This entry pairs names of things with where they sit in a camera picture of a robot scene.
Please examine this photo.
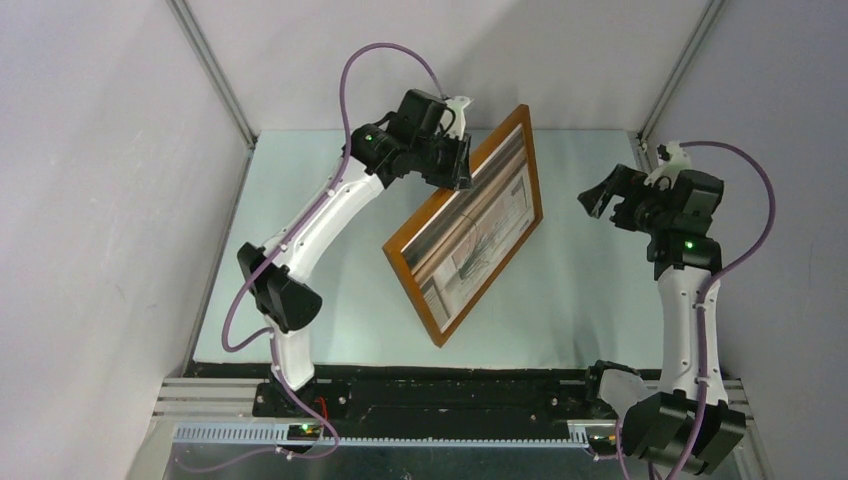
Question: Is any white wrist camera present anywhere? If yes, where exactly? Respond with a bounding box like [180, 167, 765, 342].
[440, 96, 474, 140]
[643, 141, 692, 190]

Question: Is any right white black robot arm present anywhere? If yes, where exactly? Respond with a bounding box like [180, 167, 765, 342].
[578, 165, 746, 475]

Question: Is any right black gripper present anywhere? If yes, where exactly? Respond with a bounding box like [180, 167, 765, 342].
[578, 164, 673, 236]

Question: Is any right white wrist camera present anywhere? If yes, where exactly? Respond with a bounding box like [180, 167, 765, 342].
[643, 141, 692, 190]

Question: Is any photo print of window plant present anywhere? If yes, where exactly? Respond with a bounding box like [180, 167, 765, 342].
[400, 124, 537, 335]

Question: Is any aluminium extrusion frame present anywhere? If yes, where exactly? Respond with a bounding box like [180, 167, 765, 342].
[130, 362, 766, 479]

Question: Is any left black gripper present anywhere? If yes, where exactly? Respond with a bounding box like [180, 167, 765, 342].
[411, 127, 473, 191]

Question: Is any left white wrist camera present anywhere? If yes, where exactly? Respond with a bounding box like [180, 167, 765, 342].
[440, 96, 474, 140]

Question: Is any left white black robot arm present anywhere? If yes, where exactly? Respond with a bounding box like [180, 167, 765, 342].
[237, 89, 473, 417]

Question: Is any clear acrylic sheet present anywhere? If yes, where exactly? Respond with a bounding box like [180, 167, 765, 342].
[400, 124, 537, 335]

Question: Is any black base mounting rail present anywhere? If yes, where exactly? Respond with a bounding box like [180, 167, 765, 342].
[252, 365, 617, 441]

